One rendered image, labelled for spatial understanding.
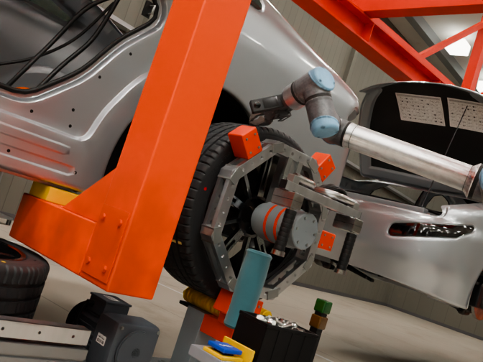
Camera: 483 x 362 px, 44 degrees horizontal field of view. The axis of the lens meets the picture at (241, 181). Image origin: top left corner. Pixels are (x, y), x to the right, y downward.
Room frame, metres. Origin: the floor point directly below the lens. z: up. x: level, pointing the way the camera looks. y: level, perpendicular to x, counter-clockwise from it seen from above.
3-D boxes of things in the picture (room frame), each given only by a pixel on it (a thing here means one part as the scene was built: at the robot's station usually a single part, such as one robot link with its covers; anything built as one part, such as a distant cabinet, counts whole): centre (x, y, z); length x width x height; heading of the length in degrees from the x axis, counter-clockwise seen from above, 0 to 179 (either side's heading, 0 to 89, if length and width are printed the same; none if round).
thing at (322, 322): (1.91, -0.37, 0.59); 0.04 x 0.04 x 0.04; 43
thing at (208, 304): (2.28, -0.02, 0.49); 0.29 x 0.06 x 0.06; 43
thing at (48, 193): (2.12, 0.60, 0.71); 0.14 x 0.14 x 0.05; 43
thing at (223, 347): (1.66, -0.10, 0.47); 0.07 x 0.07 x 0.02; 43
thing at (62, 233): (1.99, 0.48, 0.69); 0.52 x 0.17 x 0.35; 43
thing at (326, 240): (2.37, -0.36, 0.85); 0.09 x 0.08 x 0.07; 133
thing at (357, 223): (2.12, -0.40, 0.93); 0.09 x 0.05 x 0.05; 43
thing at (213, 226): (2.16, -0.14, 0.85); 0.54 x 0.07 x 0.54; 133
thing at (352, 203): (2.13, -0.29, 1.03); 0.19 x 0.18 x 0.11; 43
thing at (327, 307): (1.91, -0.37, 0.64); 0.04 x 0.04 x 0.04; 43
